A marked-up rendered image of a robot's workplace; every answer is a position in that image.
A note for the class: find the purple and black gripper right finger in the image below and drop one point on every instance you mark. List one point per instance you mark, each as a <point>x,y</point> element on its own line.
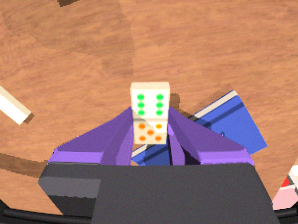
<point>200,145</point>

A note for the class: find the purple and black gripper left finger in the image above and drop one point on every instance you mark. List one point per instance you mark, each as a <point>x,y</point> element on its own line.
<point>101,144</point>

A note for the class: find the blue notebook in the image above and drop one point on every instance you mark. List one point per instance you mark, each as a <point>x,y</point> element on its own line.
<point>226,116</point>

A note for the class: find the white domino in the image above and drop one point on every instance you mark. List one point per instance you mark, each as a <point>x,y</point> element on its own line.
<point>12,107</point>

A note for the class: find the cream rectangular block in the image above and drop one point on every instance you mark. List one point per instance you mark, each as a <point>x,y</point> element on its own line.
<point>150,104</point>

